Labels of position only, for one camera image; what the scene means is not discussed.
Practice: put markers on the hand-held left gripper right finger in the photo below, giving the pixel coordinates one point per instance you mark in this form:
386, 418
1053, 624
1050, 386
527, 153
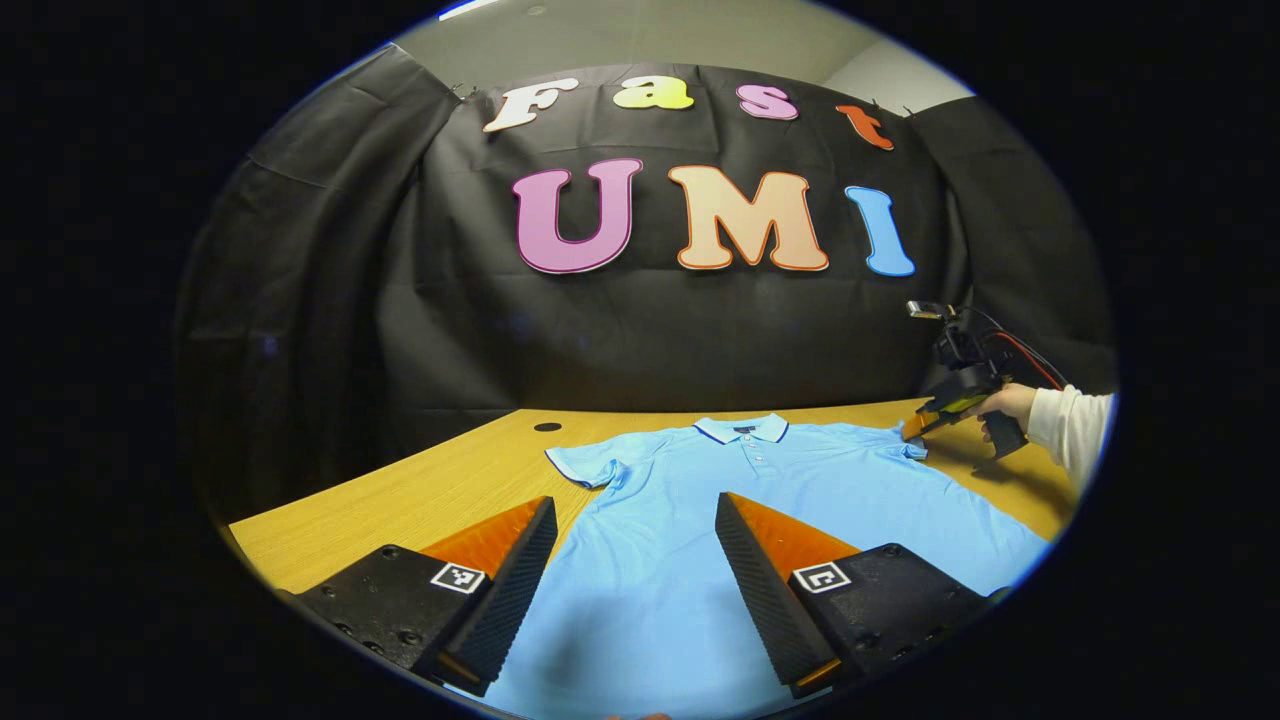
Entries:
760, 600

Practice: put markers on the black backdrop cloth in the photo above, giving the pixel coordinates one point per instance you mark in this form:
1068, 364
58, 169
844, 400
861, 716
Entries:
700, 340

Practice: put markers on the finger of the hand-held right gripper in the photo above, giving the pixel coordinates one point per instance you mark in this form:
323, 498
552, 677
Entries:
925, 422

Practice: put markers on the light blue T-shirt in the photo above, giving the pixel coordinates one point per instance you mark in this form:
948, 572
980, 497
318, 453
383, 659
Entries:
680, 490

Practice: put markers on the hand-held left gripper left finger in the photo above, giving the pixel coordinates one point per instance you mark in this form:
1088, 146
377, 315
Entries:
515, 600

